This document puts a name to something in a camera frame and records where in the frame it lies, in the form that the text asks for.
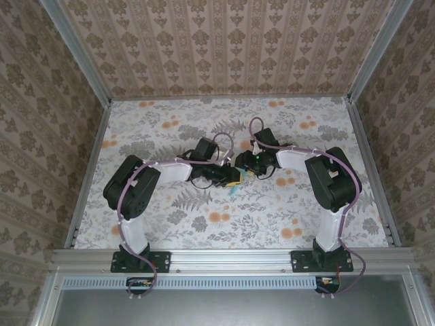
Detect grey slotted cable duct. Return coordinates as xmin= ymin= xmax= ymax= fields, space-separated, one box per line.
xmin=63 ymin=275 xmax=341 ymax=290

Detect thin black left gripper cable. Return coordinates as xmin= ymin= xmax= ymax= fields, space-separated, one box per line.
xmin=190 ymin=176 xmax=218 ymax=189

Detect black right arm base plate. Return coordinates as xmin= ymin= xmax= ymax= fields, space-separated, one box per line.
xmin=291 ymin=250 xmax=354 ymax=274

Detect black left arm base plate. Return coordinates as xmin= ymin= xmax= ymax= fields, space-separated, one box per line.
xmin=110 ymin=250 xmax=171 ymax=274

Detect turquoise cloth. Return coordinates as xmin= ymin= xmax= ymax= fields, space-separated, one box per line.
xmin=228 ymin=168 xmax=247 ymax=198

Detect aluminium frame post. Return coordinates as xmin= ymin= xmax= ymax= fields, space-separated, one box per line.
xmin=348 ymin=0 xmax=414 ymax=99
xmin=39 ymin=0 xmax=113 ymax=106

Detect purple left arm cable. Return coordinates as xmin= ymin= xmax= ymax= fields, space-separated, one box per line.
xmin=116 ymin=132 xmax=235 ymax=302

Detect aluminium table side rail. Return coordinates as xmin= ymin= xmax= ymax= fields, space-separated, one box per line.
xmin=346 ymin=96 xmax=402 ymax=249
xmin=64 ymin=100 xmax=113 ymax=251

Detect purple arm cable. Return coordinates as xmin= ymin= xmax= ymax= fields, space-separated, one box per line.
xmin=249 ymin=117 xmax=366 ymax=300
xmin=116 ymin=132 xmax=235 ymax=302

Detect small wired connector board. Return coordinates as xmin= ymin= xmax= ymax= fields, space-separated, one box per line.
xmin=126 ymin=276 xmax=154 ymax=295
xmin=315 ymin=275 xmax=341 ymax=293

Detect wide aluminium base rail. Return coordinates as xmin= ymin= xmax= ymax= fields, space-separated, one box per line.
xmin=50 ymin=247 xmax=417 ymax=272

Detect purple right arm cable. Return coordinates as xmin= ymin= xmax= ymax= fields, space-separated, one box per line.
xmin=249 ymin=117 xmax=366 ymax=300

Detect grey metal sheet panel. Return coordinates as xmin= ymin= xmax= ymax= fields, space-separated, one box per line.
xmin=50 ymin=274 xmax=419 ymax=326

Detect thin aluminium table rail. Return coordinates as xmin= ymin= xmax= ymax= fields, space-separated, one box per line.
xmin=108 ymin=96 xmax=351 ymax=103

